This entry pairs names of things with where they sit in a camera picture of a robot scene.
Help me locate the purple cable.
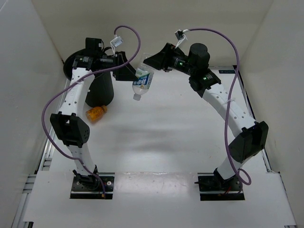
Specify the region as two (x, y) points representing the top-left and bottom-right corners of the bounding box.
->
(41, 25), (141, 199)
(189, 28), (252, 186)

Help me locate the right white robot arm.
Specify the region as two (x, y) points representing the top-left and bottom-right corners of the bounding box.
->
(143, 43), (269, 190)

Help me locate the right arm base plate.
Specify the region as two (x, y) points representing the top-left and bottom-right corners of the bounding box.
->
(194, 173), (245, 201)

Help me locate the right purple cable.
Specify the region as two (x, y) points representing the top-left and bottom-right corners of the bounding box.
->
(189, 28), (252, 186)

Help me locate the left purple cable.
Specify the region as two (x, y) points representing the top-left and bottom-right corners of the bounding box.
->
(41, 25), (141, 199)

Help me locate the black plastic bin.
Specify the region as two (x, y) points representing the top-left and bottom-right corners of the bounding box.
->
(63, 49), (114, 107)

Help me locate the blue-label water bottle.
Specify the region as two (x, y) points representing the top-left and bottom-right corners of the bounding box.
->
(132, 53), (154, 101)

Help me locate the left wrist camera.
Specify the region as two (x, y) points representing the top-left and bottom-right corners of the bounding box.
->
(110, 35), (123, 54)

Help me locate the orange pill bottle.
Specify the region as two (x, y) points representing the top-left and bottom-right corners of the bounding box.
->
(85, 105), (107, 123)

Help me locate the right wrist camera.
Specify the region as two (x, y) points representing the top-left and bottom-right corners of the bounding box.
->
(175, 29), (189, 48)

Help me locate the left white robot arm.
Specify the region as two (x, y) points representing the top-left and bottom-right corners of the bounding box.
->
(50, 38), (136, 190)

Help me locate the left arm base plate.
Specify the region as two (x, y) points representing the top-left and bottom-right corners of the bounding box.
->
(70, 172), (115, 200)

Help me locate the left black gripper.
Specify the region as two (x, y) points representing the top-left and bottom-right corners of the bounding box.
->
(97, 51), (140, 82)

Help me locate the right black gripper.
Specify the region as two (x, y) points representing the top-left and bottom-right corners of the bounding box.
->
(143, 43), (196, 77)

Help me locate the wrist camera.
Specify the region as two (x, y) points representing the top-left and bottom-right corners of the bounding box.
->
(110, 35), (123, 54)
(175, 29), (189, 48)

